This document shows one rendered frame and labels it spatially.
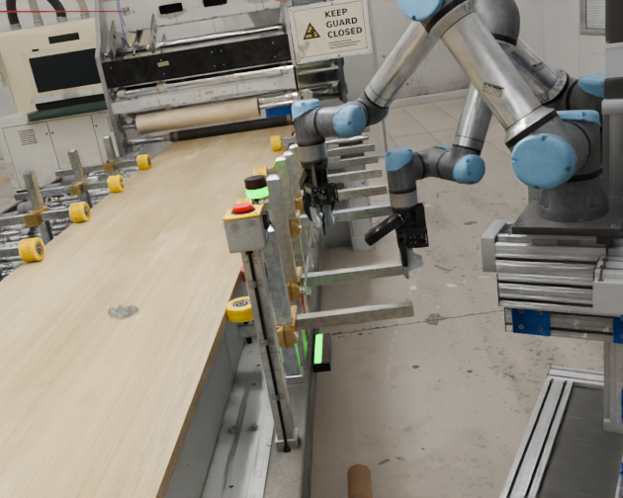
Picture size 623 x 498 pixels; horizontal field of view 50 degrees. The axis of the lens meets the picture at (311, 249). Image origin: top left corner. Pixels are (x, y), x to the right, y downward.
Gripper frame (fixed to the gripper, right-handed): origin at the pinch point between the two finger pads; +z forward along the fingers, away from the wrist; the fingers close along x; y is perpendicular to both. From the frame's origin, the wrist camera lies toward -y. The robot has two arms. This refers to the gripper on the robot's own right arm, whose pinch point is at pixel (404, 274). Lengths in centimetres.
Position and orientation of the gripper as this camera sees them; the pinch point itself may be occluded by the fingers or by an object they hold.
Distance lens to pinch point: 188.2
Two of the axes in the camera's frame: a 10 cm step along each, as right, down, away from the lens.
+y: 9.9, -1.3, -0.8
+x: 0.3, -3.4, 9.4
